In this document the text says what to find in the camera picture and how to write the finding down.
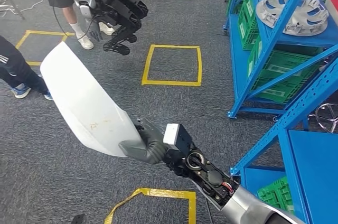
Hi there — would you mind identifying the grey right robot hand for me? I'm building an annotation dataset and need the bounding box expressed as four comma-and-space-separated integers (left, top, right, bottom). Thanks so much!
118, 117, 165, 164

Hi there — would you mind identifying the white curved plastic panel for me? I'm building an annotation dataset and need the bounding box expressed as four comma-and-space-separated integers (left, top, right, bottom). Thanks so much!
40, 41, 143, 157

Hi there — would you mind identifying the blue metal shelf rack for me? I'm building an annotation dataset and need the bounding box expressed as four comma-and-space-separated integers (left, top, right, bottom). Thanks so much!
229, 42, 338, 224
223, 0, 338, 120

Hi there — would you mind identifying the yellow tape square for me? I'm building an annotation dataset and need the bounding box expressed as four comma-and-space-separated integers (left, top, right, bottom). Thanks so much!
141, 44, 203, 87
103, 188, 197, 224

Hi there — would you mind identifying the humanoid robot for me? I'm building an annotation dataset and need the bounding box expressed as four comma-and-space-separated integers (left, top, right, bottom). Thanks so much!
60, 0, 149, 56

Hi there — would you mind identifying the black robot foot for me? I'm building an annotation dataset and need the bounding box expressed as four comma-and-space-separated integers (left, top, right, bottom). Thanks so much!
71, 213, 88, 224

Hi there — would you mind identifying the silver wheel cover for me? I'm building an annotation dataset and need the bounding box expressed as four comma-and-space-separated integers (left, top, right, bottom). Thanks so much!
256, 0, 292, 29
284, 0, 329, 37

